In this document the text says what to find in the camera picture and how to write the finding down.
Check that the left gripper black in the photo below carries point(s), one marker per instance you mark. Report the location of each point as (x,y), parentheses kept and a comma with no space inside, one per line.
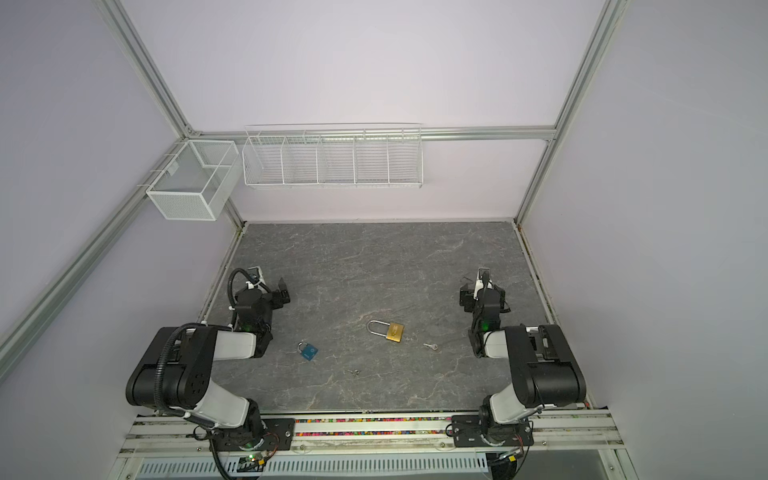
(275,297)

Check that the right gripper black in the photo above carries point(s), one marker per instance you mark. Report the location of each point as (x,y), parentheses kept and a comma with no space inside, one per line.
(483,288)

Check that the brass padlock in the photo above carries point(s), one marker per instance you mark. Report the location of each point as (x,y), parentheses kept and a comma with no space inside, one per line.
(390,331)

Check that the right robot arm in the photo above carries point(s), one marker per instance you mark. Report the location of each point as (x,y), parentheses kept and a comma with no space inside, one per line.
(543,369)

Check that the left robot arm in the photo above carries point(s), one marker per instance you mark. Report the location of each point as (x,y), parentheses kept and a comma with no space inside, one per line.
(173,377)

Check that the small blue padlock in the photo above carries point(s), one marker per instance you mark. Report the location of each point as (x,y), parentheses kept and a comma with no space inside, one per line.
(307,350)

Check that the white mesh box basket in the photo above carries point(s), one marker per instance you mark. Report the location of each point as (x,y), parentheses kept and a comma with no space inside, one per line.
(197,181)

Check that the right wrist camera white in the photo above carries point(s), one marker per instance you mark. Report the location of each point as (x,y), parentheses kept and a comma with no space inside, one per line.
(482,281)

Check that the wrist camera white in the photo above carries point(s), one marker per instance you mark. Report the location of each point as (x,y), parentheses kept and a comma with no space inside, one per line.
(482,281)
(255,275)

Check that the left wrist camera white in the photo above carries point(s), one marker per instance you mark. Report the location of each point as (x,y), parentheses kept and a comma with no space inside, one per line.
(255,275)

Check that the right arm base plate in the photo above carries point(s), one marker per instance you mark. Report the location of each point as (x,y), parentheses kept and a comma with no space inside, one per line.
(471,430)

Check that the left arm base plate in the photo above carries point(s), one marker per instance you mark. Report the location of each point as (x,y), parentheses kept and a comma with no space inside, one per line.
(273,434)

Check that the white wire shelf basket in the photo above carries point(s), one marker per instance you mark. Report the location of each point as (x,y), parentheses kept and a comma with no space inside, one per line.
(333,155)

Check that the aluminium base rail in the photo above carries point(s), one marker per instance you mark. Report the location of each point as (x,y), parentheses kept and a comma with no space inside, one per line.
(432,432)

